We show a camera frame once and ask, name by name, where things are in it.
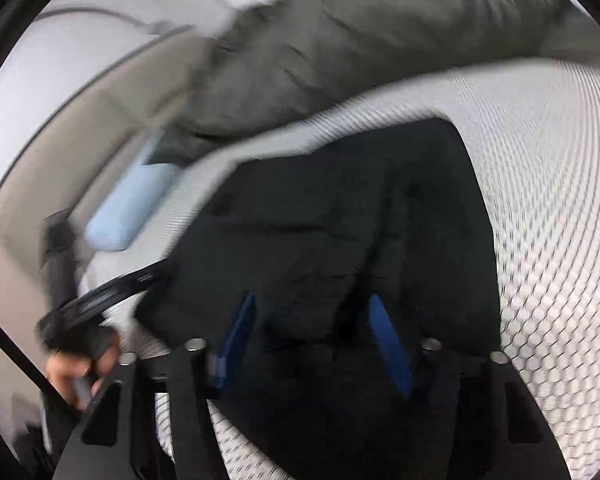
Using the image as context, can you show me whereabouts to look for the black pants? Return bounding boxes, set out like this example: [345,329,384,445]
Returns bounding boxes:
[135,117,500,413]

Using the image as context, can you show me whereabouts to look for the person's left hand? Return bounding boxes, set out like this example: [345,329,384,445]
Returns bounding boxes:
[46,330,121,408]

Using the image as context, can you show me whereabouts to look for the dark grey duvet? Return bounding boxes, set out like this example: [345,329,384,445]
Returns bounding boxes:
[150,0,600,167]

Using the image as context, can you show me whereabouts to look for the light blue pillow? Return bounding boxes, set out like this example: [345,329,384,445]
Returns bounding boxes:
[84,131,182,254]

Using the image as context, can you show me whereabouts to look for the beige upholstered headboard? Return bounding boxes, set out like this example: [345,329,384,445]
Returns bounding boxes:
[0,29,211,370]

